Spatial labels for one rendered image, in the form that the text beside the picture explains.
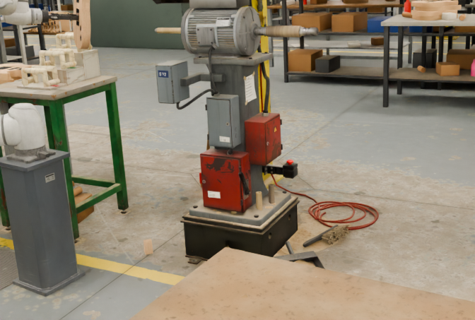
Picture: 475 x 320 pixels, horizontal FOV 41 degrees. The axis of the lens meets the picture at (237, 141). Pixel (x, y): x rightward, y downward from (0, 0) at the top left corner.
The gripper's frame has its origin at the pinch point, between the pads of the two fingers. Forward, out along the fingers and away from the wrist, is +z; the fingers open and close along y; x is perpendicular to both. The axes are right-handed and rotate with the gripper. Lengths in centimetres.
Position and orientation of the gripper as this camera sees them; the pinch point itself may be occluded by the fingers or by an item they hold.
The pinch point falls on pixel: (76, 17)
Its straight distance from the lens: 397.2
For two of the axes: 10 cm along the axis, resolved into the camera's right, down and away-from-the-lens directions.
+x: 0.5, -9.7, -2.5
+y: 3.9, 2.5, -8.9
